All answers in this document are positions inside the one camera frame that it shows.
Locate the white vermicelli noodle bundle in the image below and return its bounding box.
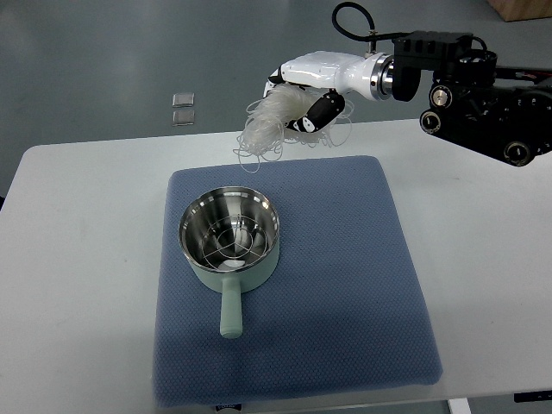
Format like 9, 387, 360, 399
234, 84, 354, 173

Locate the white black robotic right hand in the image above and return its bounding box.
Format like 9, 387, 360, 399
264, 51, 393, 134

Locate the blue textured mat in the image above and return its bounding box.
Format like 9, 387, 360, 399
153, 155, 442, 407

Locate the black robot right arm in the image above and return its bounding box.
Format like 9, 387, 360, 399
392, 31, 551, 166

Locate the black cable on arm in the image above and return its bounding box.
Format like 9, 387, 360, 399
331, 2, 409, 56

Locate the mint green steel pot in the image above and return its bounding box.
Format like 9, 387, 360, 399
179, 186, 280, 339

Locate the upper metal floor plate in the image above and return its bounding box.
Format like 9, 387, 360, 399
172, 92, 195, 108

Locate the lower metal floor plate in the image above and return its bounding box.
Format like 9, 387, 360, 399
172, 109, 195, 126

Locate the wire steaming rack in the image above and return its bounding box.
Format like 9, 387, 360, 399
200, 215, 269, 271

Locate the metal floor plate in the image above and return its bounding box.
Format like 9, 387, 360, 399
172, 92, 195, 108
172, 109, 195, 126

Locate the wooden box corner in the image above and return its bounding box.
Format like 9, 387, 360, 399
487, 0, 551, 22

